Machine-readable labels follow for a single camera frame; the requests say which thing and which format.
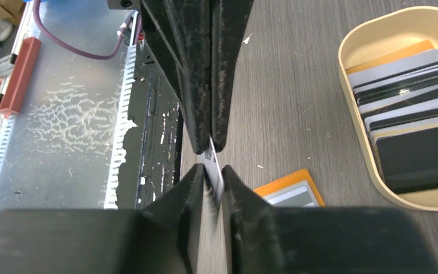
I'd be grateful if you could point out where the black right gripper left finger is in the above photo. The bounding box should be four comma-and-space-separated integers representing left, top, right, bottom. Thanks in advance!
0, 164, 205, 273

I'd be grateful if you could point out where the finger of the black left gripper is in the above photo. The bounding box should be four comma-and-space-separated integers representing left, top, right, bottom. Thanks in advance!
140, 1, 211, 155
211, 0, 254, 152

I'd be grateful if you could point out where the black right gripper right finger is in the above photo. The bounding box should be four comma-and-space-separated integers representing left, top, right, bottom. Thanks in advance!
222, 166, 438, 273

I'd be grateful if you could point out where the orange leather card holder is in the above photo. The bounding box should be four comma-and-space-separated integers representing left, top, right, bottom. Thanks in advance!
254, 169, 325, 207

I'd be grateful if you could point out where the beige oval card tray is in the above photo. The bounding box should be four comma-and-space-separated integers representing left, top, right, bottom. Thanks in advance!
338, 6, 438, 211

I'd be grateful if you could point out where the stack of credit cards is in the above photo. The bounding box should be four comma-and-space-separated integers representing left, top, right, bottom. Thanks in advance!
346, 40, 438, 194

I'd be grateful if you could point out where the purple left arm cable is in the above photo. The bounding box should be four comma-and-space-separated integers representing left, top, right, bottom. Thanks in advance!
32, 0, 144, 61

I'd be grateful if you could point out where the red bar on frame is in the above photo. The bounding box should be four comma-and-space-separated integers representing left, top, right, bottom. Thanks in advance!
0, 37, 41, 119

